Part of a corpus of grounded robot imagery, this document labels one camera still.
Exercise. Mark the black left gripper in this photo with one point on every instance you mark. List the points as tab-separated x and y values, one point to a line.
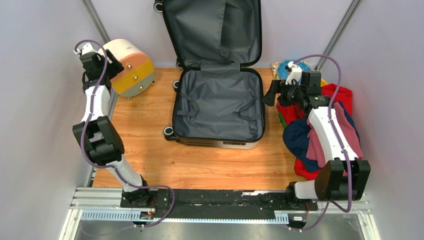
116	67

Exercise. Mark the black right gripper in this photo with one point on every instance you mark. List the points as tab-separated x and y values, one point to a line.
276	87

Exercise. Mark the cream mini drawer cabinet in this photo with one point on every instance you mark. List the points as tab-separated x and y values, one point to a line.
138	69

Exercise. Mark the navy blue garment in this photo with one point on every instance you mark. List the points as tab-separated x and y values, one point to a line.
302	141

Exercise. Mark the astronaut print suitcase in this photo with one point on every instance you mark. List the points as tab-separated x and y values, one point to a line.
218	100

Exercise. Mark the red garment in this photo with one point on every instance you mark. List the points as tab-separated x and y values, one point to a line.
341	92

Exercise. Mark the pink ribbed garment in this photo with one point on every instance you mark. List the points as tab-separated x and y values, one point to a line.
315	151

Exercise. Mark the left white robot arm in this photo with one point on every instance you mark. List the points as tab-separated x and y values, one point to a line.
100	143

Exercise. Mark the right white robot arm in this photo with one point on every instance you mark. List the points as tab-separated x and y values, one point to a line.
344	175

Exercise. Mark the teal dotted plate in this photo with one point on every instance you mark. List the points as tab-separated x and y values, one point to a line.
302	64

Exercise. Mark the green plastic tray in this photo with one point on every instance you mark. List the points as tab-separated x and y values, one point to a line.
282	120

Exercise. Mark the floral placemat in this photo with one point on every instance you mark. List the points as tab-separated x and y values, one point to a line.
275	69

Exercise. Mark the orange bowl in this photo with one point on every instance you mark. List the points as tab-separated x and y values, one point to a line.
323	83

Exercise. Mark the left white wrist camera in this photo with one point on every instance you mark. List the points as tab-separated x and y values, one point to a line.
85	49

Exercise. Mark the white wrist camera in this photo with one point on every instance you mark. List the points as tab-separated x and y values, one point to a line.
294	73
85	49

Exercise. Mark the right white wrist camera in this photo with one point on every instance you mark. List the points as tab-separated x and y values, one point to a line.
294	73

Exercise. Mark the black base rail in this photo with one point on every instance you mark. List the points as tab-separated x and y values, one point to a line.
217	204

